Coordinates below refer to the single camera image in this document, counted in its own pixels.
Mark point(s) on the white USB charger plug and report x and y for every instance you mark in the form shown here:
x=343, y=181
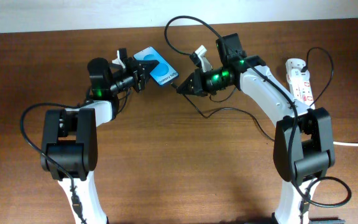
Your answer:
x=295, y=75

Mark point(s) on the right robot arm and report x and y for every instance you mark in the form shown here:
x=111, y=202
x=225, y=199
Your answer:
x=303, y=148

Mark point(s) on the white power strip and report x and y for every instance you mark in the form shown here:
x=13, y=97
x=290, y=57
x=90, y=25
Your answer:
x=300, y=90

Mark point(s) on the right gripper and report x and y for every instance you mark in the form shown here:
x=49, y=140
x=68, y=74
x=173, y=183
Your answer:
x=196, y=83

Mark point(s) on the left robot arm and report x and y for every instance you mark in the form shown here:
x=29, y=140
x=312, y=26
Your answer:
x=69, y=139

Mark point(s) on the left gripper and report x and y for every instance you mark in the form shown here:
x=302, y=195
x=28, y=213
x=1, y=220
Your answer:
x=136, y=68

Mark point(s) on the blue Galaxy smartphone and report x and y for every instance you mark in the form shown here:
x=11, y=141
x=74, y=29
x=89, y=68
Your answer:
x=163, y=73

